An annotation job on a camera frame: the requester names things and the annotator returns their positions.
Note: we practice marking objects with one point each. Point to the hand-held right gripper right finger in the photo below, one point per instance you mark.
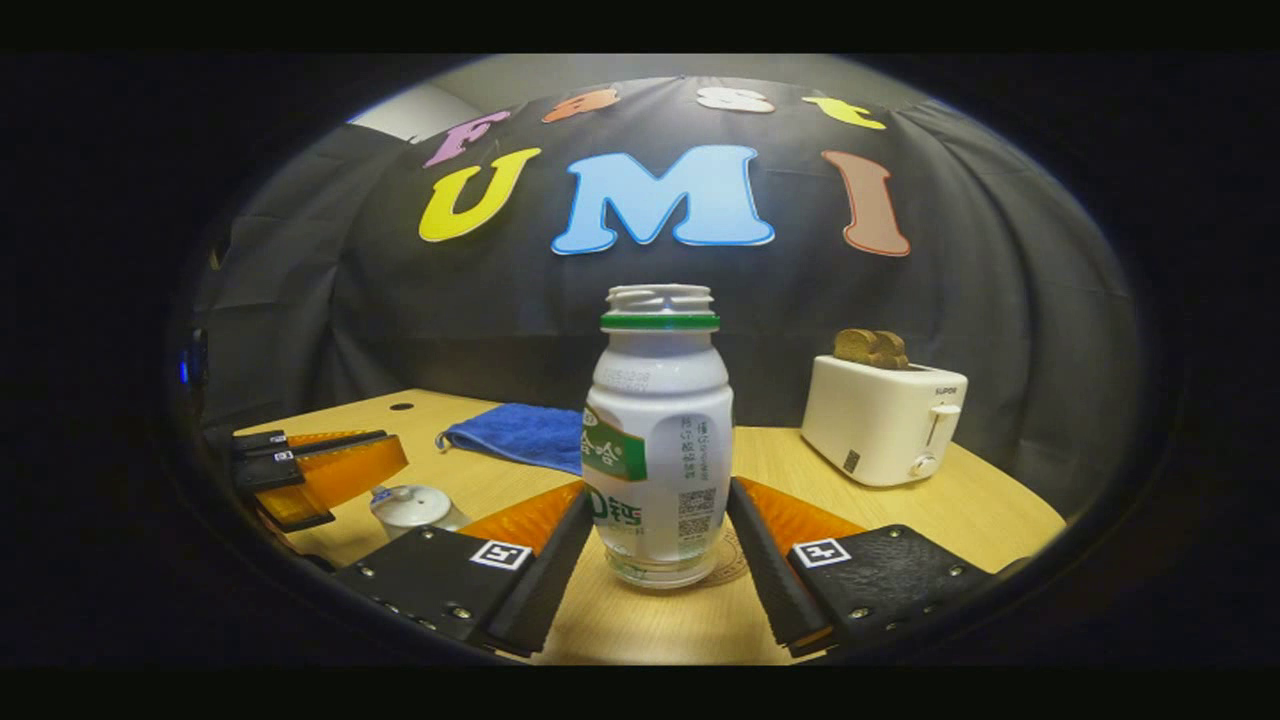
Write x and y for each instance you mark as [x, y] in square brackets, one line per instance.
[765, 575]

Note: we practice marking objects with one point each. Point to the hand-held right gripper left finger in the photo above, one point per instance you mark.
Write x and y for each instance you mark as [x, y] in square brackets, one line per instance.
[555, 575]

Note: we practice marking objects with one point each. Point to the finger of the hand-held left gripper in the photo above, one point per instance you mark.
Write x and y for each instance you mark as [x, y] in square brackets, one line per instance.
[340, 480]
[270, 444]

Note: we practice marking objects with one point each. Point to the white teacup lid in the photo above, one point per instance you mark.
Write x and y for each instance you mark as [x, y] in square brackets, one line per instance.
[412, 503]

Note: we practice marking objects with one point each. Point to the white ceramic teacup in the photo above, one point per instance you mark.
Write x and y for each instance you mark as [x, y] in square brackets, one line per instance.
[450, 520]

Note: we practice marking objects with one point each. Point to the white plastic water bottle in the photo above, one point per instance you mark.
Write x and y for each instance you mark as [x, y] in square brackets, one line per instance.
[660, 420]

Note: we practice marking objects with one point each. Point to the blue towel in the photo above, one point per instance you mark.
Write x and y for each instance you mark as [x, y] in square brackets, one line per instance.
[520, 435]

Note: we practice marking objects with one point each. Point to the white toaster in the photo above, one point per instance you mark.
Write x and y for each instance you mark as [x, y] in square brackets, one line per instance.
[875, 420]

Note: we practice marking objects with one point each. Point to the black backdrop cloth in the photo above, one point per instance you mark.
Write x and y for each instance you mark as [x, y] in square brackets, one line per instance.
[450, 300]

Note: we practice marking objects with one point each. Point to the brown toast slice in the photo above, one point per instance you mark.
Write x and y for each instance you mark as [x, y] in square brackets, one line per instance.
[895, 352]
[855, 346]

